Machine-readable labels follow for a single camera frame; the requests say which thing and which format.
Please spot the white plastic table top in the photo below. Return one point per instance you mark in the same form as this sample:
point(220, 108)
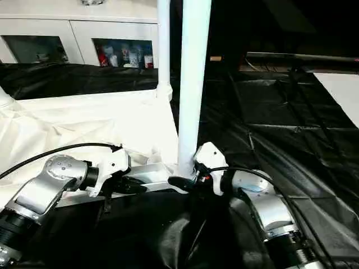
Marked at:
point(84, 117)

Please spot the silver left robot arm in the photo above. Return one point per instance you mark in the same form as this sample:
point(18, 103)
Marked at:
point(36, 193)

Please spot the black plastic mat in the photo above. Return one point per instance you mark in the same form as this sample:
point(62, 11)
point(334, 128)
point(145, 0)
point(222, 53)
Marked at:
point(280, 112)

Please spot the small tan label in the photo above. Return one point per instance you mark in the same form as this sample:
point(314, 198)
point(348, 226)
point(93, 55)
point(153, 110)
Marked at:
point(216, 58)

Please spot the small white cup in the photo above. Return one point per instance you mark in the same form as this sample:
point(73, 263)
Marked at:
point(113, 60)

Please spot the white mug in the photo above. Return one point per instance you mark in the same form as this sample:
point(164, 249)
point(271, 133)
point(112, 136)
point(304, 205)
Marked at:
point(148, 61)

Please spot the small red figure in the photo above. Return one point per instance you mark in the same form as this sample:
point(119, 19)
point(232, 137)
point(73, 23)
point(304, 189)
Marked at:
point(104, 57)

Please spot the white printed carton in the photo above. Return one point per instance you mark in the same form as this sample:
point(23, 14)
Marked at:
point(134, 56)

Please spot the tall black cabinet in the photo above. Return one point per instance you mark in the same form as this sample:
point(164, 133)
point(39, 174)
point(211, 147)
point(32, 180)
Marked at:
point(230, 28)

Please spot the black horizontal bar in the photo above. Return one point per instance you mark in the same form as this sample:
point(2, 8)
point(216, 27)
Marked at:
point(294, 56)

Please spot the white flat board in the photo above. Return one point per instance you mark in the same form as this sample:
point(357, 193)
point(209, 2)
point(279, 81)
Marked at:
point(342, 92)

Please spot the white cabinet with glass doors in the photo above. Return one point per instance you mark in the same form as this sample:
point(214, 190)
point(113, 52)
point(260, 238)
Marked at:
point(42, 25)

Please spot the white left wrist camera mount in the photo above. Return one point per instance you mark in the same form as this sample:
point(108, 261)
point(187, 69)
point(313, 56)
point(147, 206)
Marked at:
point(115, 162)

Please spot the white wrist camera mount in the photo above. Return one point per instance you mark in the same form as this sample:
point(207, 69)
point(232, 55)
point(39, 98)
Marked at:
point(210, 152)
point(115, 162)

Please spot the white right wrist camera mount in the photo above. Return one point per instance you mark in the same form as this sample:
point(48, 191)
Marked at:
point(210, 152)

